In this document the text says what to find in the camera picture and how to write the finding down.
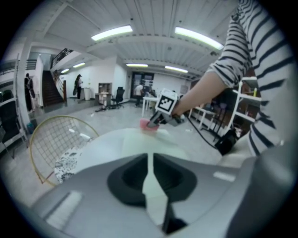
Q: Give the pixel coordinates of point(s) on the long ceiling light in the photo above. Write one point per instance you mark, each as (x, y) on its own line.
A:
(198, 37)
(137, 65)
(176, 69)
(79, 65)
(111, 33)
(65, 70)

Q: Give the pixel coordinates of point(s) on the low white cabinet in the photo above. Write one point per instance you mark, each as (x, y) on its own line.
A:
(87, 93)

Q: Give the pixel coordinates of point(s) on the small grey desk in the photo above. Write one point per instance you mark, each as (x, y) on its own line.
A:
(103, 96)

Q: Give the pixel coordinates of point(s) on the wooden shelf unit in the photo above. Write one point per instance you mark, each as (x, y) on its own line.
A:
(104, 87)

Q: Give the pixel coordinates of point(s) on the black office chair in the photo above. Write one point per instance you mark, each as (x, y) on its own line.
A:
(118, 95)

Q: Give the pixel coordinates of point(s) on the striped long-sleeve shirt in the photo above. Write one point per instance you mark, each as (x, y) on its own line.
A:
(263, 58)

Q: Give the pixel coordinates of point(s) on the white work desk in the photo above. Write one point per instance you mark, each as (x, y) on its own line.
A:
(151, 98)

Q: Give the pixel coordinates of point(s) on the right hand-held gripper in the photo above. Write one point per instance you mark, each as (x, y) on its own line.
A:
(166, 102)

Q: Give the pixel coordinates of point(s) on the white metal storage rack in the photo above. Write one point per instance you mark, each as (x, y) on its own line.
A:
(16, 81)

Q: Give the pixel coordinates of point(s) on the dark glass door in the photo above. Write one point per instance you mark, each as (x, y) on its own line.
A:
(142, 83)

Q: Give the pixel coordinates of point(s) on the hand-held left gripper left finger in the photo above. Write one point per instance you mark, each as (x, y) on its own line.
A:
(126, 183)

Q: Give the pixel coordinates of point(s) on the black waist pouch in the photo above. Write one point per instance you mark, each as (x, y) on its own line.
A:
(225, 141)

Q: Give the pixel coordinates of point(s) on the small teal bin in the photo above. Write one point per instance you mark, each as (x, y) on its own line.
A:
(31, 127)

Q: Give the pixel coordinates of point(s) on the white frame shelf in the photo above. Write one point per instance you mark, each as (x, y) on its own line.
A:
(246, 96)

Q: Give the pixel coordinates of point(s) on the person's right forearm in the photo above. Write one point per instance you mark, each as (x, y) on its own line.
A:
(202, 90)

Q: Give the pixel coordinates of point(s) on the floral seat cushion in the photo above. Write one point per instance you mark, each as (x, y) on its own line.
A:
(67, 165)

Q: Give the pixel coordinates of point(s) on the pink small object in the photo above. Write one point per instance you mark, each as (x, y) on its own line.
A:
(144, 124)

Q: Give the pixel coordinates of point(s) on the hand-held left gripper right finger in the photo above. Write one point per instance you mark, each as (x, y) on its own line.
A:
(174, 183)

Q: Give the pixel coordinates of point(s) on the dark staircase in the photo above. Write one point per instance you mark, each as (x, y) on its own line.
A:
(51, 90)

